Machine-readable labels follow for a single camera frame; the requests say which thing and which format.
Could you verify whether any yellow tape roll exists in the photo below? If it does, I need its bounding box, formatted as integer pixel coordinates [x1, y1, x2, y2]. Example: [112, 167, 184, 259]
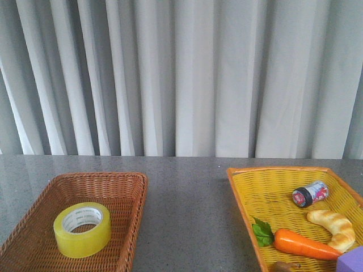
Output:
[53, 202, 111, 258]

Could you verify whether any grey pleated curtain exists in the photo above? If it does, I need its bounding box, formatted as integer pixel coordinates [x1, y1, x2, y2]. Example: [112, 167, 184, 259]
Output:
[1, 1, 362, 159]

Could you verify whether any brown wicker basket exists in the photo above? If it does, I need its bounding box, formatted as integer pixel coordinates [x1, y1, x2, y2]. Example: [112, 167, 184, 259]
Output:
[1, 172, 148, 271]

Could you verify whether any small black-lidded jar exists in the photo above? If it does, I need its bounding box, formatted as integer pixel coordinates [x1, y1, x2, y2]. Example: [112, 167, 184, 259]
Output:
[292, 180, 330, 207]

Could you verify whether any orange toy carrot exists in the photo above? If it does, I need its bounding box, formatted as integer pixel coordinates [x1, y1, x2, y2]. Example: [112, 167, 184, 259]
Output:
[251, 217, 342, 261]

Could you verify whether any brown toy item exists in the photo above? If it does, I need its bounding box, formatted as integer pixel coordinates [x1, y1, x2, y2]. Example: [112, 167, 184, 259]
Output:
[272, 261, 301, 272]

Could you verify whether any toy croissant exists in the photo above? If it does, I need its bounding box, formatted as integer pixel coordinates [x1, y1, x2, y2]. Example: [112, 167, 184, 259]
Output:
[307, 210, 356, 253]

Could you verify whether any purple foam block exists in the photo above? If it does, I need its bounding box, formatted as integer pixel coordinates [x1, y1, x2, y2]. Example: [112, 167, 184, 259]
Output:
[336, 246, 363, 272]

